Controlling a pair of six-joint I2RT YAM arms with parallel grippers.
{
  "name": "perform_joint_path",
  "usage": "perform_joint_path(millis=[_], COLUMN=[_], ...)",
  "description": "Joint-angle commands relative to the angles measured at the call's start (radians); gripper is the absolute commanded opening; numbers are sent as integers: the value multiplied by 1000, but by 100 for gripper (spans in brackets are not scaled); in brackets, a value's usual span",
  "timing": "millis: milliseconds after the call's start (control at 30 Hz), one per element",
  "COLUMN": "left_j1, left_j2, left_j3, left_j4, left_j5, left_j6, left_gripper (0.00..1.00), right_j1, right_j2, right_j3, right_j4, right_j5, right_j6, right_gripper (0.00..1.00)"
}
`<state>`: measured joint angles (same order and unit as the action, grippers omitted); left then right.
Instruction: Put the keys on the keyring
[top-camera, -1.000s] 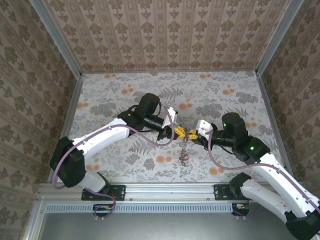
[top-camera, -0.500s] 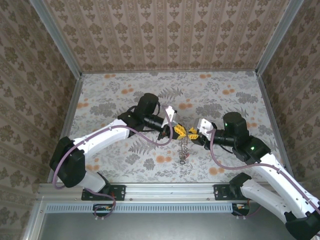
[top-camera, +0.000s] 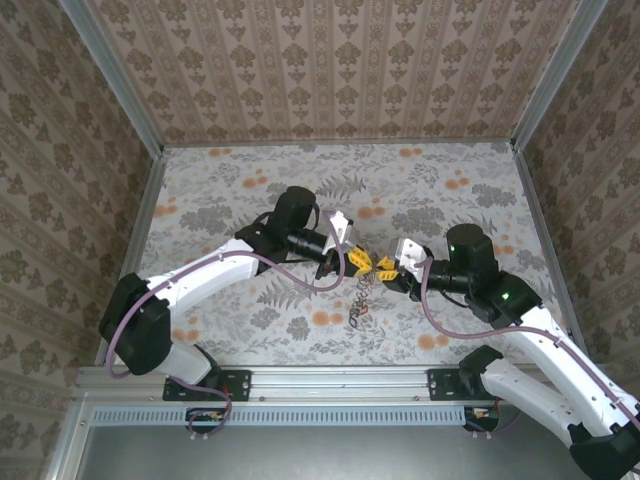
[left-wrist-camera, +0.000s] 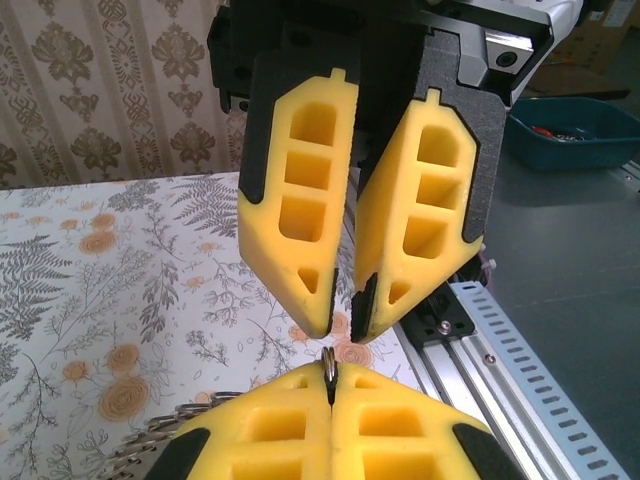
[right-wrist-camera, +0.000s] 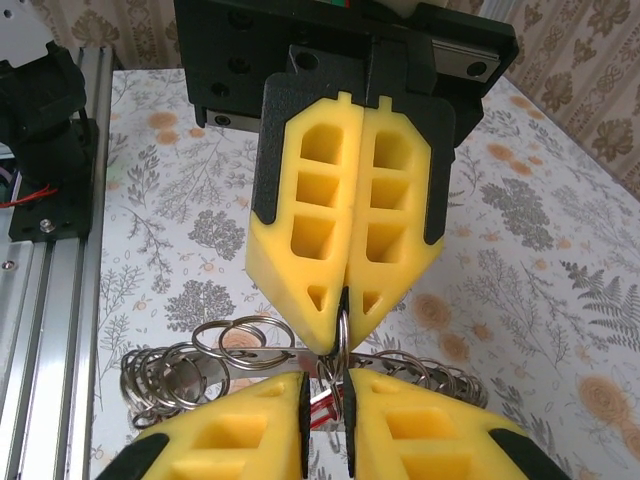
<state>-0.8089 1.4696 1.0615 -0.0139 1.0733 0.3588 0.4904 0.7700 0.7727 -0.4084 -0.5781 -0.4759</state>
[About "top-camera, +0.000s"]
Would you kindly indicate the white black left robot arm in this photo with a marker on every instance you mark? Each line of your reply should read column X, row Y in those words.
column 200, row 272

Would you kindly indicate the aluminium table frame rail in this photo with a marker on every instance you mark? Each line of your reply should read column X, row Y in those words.
column 325, row 382
column 135, row 250
column 550, row 240

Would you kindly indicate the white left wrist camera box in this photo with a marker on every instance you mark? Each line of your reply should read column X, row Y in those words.
column 340, row 227

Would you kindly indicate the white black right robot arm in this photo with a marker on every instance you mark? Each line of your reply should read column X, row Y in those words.
column 550, row 360

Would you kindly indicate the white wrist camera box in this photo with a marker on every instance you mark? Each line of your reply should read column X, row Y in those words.
column 412, row 252
column 340, row 227

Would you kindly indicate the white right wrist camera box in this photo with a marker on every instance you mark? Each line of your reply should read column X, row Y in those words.
column 412, row 252

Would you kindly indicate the grey metal sheet panel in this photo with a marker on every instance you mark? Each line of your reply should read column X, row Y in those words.
column 325, row 452

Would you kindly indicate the aluminium frame corner post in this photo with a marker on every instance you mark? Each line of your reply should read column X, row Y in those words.
column 555, row 75
column 115, row 80

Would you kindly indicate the black plastic key tag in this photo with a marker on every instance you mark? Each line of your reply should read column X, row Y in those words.
column 352, row 321

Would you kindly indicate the round metal key holder disc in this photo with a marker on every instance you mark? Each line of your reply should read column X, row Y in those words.
column 364, row 290

